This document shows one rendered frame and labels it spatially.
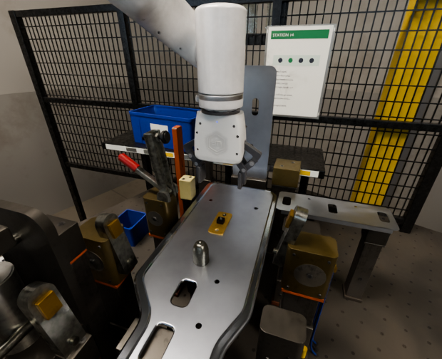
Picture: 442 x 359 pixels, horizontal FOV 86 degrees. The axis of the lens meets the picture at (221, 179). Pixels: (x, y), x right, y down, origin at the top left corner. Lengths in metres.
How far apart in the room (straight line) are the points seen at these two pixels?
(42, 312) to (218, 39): 0.45
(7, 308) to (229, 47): 0.49
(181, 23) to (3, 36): 2.07
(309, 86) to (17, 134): 2.21
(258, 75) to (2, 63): 2.08
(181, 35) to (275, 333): 0.54
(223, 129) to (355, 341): 0.65
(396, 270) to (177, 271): 0.80
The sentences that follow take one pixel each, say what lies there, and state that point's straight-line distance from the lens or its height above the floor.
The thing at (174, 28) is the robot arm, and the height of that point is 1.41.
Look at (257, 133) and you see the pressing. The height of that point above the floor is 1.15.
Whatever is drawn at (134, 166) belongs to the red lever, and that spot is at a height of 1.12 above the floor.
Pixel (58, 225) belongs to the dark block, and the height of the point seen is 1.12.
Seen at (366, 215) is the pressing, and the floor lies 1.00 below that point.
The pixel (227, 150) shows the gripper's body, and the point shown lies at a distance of 0.47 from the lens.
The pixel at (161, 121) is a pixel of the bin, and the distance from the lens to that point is 0.97.
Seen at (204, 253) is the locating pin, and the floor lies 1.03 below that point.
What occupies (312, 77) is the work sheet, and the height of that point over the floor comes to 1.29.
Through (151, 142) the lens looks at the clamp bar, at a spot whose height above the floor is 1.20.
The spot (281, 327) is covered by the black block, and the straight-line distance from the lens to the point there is 0.45.
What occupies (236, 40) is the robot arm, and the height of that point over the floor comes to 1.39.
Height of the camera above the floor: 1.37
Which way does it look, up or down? 28 degrees down
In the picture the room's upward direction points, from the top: straight up
